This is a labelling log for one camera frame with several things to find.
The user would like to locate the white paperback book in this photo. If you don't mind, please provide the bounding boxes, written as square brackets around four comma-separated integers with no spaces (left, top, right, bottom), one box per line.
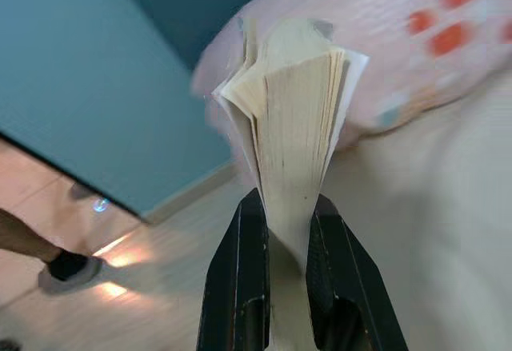
[210,17,370,351]

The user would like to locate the pink dotted pillow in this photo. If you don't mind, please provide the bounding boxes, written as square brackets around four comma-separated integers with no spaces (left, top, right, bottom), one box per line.
[190,0,512,154]

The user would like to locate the beige skirting board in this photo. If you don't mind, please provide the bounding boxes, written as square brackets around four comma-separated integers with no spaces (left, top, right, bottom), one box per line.
[146,162,243,226]

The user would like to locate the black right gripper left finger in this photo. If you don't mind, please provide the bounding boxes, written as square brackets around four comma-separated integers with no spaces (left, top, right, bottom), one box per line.
[198,189,271,351]

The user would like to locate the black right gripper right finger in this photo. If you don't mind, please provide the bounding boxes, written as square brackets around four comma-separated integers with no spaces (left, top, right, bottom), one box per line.
[306,195,409,351]

